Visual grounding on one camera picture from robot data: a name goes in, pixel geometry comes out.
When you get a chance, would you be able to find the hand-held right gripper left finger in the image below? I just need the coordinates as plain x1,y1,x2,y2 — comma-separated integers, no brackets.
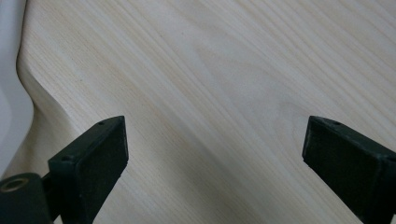
47,115,130,224

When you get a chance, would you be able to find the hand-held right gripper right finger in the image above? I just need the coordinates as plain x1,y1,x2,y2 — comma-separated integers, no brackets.
301,115,396,224

